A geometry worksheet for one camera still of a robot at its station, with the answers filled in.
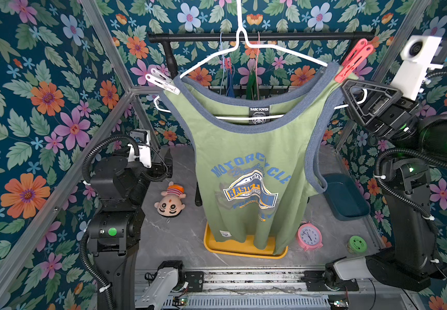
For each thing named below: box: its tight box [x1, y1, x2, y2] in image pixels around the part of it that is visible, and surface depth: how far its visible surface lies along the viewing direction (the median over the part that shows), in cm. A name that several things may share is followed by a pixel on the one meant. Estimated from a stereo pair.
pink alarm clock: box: [297, 220, 324, 252], surface depth 84 cm
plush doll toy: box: [153, 180, 187, 217], surface depth 90 cm
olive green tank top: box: [160, 62, 345, 254], surface depth 36 cm
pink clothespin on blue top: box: [224, 56, 232, 70], surface depth 86 cm
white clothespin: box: [144, 68, 181, 95], surface depth 32 cm
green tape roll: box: [347, 235, 368, 254], surface depth 80 cm
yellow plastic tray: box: [203, 221, 289, 259], surface depth 78 cm
